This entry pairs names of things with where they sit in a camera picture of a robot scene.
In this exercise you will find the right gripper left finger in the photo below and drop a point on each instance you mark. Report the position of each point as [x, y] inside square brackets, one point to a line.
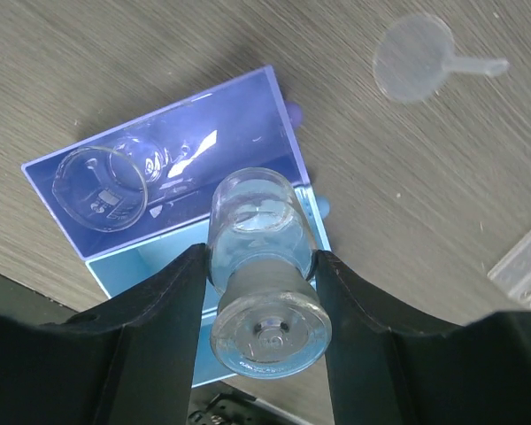
[129, 360]

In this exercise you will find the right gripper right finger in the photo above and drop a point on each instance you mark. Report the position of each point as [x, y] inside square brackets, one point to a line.
[390, 363]

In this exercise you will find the blue compartment organizer tray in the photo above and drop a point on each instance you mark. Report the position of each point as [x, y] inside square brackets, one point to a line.
[244, 122]

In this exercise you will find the clear test tube rack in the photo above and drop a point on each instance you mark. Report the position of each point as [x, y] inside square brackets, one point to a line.
[512, 274]

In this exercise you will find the small glass beaker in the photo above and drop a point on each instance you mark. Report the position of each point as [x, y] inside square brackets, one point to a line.
[105, 187]

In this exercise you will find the clear plastic funnel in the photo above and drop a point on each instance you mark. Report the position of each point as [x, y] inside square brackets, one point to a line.
[417, 55]

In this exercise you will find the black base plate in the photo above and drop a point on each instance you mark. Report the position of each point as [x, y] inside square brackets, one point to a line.
[214, 403]

